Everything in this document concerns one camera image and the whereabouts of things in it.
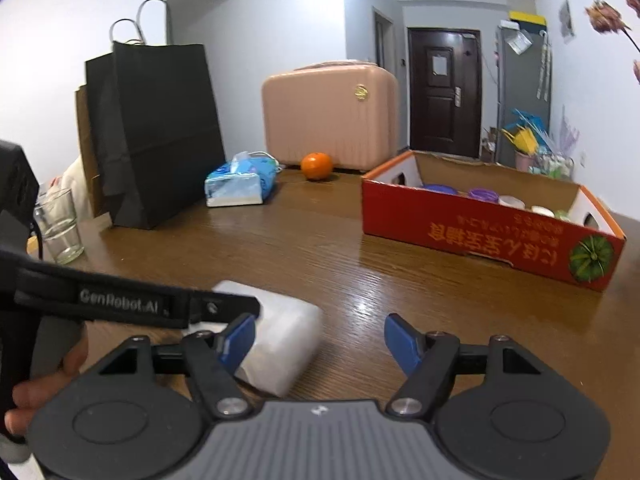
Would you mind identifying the white bottle cap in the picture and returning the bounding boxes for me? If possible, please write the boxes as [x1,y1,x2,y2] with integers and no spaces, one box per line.
[530,206,555,218]

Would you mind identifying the purple plastic lid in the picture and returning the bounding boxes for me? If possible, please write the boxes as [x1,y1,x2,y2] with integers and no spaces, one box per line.
[468,188,499,204]

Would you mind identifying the green spray bottle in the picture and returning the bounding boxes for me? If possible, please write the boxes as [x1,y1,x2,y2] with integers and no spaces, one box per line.
[554,210,570,221]

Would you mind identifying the person's left hand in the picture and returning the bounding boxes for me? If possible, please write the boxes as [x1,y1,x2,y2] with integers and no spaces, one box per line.
[4,328,89,437]

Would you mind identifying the clear drinking glass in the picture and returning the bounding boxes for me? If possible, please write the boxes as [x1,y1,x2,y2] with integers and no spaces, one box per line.
[35,188,84,264]

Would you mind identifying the red orange cardboard box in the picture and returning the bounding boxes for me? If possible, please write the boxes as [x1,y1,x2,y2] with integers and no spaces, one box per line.
[361,152,626,292]

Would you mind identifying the blue round lid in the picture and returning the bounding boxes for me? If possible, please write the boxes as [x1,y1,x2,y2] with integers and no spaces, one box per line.
[423,184,459,196]

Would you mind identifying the blue tissue pack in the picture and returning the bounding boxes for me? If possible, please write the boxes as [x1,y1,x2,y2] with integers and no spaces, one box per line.
[204,152,281,208]

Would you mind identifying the black paper bag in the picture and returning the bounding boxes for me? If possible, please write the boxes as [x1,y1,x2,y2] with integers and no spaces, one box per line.
[74,0,228,231]

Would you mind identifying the orange fruit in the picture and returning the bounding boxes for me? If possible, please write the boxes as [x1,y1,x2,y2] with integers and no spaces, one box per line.
[300,152,333,181]

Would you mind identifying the metal storage cart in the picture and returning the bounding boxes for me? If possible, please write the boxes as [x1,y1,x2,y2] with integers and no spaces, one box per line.
[530,152,575,182]

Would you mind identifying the yellow watering can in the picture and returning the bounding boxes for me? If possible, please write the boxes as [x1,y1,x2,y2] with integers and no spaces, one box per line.
[501,126,538,156]

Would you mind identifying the pink suitcase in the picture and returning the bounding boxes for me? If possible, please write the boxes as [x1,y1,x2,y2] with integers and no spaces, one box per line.
[262,61,400,171]

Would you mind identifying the dark brown door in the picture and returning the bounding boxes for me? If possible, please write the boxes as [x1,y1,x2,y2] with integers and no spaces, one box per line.
[408,27,483,158]

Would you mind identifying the grey refrigerator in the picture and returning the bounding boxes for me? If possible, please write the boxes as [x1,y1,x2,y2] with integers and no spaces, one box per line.
[496,23,552,168]

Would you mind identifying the dried pink roses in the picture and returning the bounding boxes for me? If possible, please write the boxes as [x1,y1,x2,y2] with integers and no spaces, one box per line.
[585,0,640,84]

